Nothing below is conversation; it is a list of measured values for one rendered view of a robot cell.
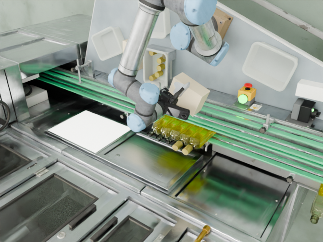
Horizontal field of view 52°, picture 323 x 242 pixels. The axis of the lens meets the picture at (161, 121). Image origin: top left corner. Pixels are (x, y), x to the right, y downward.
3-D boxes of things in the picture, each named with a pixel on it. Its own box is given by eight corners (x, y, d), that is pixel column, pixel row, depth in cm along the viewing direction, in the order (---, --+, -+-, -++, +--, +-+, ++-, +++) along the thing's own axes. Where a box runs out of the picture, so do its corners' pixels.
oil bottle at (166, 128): (180, 121, 189) (159, 137, 174) (180, 112, 186) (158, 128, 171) (189, 123, 186) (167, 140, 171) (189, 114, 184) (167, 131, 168)
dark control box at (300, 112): (295, 111, 160) (290, 118, 155) (298, 97, 156) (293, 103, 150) (312, 116, 156) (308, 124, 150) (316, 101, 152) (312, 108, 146)
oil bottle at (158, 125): (172, 117, 192) (150, 133, 177) (172, 109, 189) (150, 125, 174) (180, 120, 189) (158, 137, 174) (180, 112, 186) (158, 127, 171)
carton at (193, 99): (182, 72, 153) (173, 77, 148) (210, 90, 148) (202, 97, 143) (174, 91, 161) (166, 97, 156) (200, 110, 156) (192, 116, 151)
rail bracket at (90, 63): (96, 74, 230) (71, 85, 214) (93, 51, 222) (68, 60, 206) (101, 76, 228) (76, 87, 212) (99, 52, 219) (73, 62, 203)
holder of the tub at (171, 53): (152, 86, 209) (144, 90, 203) (152, 43, 195) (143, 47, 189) (175, 93, 200) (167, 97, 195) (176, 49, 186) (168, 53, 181)
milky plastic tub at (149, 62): (151, 78, 206) (142, 83, 199) (151, 43, 194) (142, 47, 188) (175, 85, 197) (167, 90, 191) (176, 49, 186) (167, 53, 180)
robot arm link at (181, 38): (187, 13, 152) (170, 18, 143) (210, 27, 148) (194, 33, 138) (179, 37, 160) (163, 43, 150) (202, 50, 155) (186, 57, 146)
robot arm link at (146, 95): (129, 80, 120) (123, 103, 127) (152, 97, 117) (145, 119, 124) (142, 74, 126) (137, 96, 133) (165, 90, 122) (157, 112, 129)
